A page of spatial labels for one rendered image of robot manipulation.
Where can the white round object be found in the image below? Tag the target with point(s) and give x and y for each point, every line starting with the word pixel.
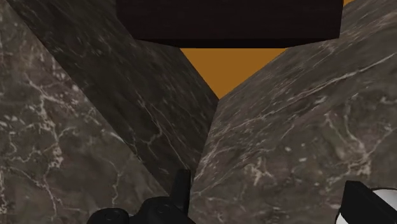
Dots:
pixel 387 197

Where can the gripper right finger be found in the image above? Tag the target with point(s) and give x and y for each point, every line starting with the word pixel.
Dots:
pixel 361 204

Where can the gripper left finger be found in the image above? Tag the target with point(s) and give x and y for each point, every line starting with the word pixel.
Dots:
pixel 161 212

